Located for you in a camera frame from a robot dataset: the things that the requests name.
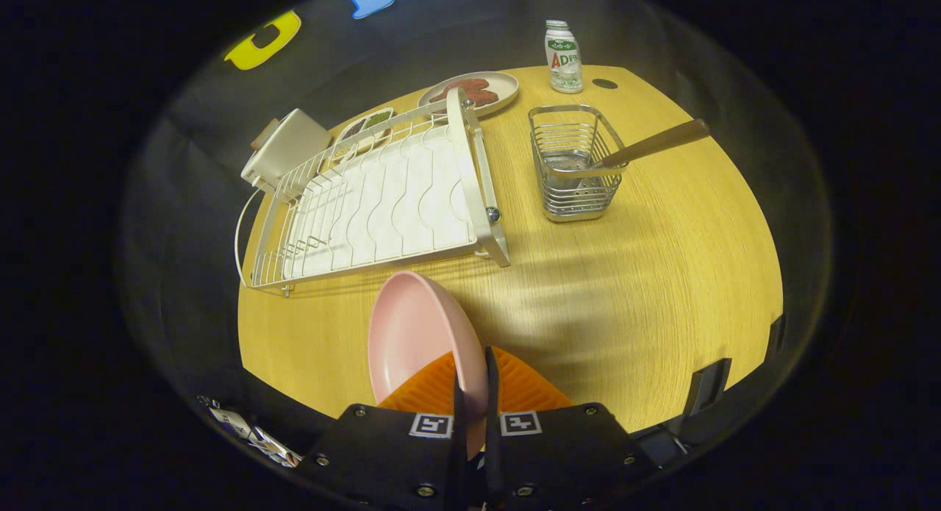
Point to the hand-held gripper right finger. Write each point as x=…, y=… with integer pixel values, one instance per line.
x=559, y=459

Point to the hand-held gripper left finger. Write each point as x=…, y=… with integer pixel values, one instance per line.
x=382, y=459

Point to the pink plate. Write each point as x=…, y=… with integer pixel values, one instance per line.
x=412, y=334

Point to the beige plate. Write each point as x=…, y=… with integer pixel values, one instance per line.
x=507, y=84

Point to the white paper tags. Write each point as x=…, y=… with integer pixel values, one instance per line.
x=235, y=423

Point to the black backdrop cloth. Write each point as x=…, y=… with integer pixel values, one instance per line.
x=191, y=224

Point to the white toaster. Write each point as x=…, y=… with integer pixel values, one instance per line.
x=294, y=147

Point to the white divided condiment tray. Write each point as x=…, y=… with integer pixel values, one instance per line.
x=375, y=120

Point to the brown toast slice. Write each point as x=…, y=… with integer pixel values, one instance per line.
x=263, y=132

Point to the red meat slice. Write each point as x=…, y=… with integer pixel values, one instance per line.
x=481, y=98
x=464, y=84

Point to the black table grommet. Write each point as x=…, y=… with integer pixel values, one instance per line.
x=605, y=83

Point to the white drink bottle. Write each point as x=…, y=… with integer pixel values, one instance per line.
x=564, y=59

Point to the black table edge bracket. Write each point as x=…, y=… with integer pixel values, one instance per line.
x=707, y=386
x=776, y=337

